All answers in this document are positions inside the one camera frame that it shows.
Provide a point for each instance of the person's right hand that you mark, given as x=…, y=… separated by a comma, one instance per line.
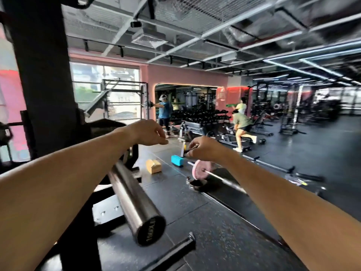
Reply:
x=207, y=149

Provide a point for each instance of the person's left hand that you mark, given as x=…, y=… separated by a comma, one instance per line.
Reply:
x=145, y=132

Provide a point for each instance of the person's right fingers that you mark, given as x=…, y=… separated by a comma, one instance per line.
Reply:
x=192, y=144

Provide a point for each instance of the person's left fingers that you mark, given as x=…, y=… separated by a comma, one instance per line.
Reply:
x=163, y=138

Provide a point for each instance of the small black clip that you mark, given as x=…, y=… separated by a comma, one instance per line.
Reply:
x=190, y=150

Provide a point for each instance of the person's right forearm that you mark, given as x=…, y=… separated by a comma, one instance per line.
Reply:
x=290, y=211

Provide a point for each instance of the person's left forearm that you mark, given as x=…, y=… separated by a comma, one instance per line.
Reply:
x=56, y=177

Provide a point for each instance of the white bottle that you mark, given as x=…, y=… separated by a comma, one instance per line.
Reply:
x=182, y=146

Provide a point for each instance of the grey weight bench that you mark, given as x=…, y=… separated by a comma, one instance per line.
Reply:
x=194, y=128

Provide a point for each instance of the blue box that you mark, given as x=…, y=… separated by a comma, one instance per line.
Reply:
x=177, y=161

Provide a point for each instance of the pink weight plate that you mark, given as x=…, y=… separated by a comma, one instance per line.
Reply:
x=200, y=169

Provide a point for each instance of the brown cardboard box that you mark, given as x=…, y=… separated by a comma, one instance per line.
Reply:
x=153, y=166

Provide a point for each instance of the black dumbbell rack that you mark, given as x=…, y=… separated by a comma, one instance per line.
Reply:
x=203, y=114

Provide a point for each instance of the small black weight plate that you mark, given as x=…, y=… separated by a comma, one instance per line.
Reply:
x=196, y=183

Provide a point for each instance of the silver barbell with pink plate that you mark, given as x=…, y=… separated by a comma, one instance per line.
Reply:
x=225, y=182

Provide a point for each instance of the black smith machine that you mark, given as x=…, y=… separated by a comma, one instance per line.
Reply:
x=124, y=98

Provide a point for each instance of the silver barbell sleeve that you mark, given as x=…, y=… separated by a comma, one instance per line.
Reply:
x=132, y=194

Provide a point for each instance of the black dumbbell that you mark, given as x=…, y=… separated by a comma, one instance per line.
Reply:
x=262, y=141

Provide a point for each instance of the black power rack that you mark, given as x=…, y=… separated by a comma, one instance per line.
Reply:
x=261, y=110

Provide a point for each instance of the black landmine bar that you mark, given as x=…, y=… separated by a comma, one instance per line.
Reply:
x=279, y=166

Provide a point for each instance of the large window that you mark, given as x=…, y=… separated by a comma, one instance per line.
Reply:
x=87, y=81

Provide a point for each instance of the ceiling air conditioner unit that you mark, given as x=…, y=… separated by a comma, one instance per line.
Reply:
x=149, y=38

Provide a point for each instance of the black squat rack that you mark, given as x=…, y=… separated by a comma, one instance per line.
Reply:
x=292, y=112

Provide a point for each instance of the black rack upright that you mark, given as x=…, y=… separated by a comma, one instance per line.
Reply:
x=42, y=76

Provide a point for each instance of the wall mirror with lit frame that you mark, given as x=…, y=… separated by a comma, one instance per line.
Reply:
x=194, y=95

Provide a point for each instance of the black security camera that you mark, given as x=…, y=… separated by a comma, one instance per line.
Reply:
x=136, y=24

